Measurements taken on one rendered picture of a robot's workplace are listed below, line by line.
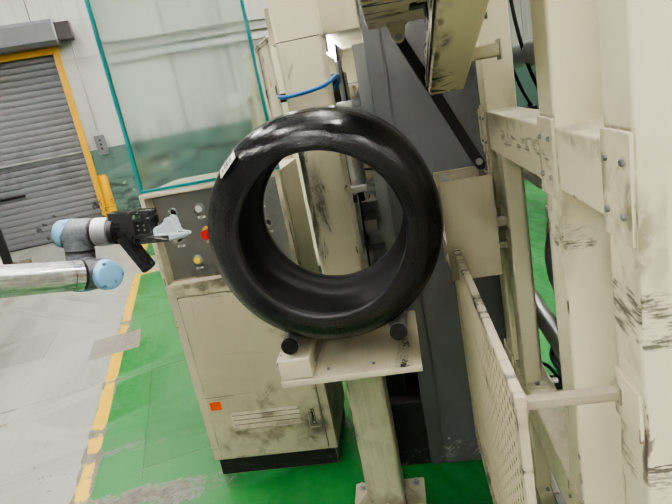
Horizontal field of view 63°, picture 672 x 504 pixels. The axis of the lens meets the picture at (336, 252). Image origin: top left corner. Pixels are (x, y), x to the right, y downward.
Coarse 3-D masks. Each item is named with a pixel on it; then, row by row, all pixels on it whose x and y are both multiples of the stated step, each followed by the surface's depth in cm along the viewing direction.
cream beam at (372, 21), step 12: (360, 0) 99; (372, 0) 101; (384, 0) 104; (396, 0) 107; (408, 0) 110; (420, 0) 111; (372, 12) 117; (384, 12) 120; (396, 12) 124; (408, 12) 128; (420, 12) 133; (372, 24) 138; (384, 24) 143
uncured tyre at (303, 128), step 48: (240, 144) 127; (288, 144) 122; (336, 144) 121; (384, 144) 121; (240, 192) 126; (432, 192) 126; (240, 240) 154; (432, 240) 127; (240, 288) 133; (288, 288) 159; (336, 288) 160; (384, 288) 132; (336, 336) 137
